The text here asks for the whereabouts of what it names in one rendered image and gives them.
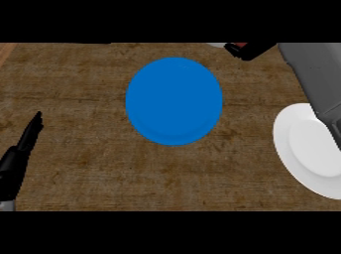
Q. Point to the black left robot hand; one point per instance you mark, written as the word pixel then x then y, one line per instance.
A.
pixel 8 172

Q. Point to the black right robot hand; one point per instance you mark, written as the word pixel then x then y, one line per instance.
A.
pixel 256 51

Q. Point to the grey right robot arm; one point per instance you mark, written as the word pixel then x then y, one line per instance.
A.
pixel 323 79

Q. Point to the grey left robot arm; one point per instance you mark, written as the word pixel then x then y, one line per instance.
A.
pixel 5 205

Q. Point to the red bell pepper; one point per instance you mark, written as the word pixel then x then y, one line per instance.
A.
pixel 240 44

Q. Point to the pale grey plate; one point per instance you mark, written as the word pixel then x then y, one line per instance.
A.
pixel 215 44

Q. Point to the blue plate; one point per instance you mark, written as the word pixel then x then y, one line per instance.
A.
pixel 172 101

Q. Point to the white plate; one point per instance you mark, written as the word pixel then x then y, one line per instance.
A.
pixel 309 155

